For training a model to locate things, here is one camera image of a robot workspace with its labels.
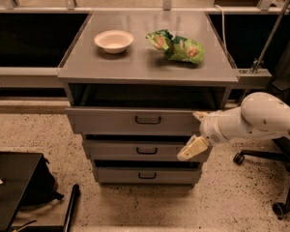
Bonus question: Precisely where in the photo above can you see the black drawer handle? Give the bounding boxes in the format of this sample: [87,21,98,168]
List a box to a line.
[134,116,161,125]

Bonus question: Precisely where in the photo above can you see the grey drawer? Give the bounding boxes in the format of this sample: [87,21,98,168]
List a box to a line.
[66,107,199,136]
[92,159,202,185]
[83,135,189,161]

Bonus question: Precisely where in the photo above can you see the black bag on floor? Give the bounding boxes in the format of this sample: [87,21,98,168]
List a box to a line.
[21,160,64,206]

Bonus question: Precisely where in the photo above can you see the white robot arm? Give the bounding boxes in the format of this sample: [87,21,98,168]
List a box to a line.
[177,92,290,161]

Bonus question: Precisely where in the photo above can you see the grey drawer cabinet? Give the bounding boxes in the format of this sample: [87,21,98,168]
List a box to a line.
[57,10,241,189]

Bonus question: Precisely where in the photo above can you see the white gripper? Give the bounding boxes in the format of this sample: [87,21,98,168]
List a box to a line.
[177,110,237,161]

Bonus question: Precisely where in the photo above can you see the grey middle drawer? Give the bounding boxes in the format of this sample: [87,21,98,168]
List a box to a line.
[83,135,189,161]

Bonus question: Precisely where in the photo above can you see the white paper bowl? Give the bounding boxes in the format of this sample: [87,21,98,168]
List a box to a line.
[94,30,134,54]

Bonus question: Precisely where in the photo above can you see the white cable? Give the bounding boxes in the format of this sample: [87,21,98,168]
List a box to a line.
[214,4,230,58]

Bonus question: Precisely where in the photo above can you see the green chip bag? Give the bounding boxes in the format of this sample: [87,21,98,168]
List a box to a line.
[146,29,205,65]

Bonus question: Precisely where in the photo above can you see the grey top drawer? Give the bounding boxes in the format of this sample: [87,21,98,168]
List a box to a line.
[66,107,199,136]

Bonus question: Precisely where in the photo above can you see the black bar on floor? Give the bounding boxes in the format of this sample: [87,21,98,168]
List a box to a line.
[63,184,80,232]

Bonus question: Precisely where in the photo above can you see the grey bottom drawer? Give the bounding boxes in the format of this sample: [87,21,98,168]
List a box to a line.
[92,159,202,185]

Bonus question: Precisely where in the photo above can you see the black office chair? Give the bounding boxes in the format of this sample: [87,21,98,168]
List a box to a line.
[232,80,290,218]

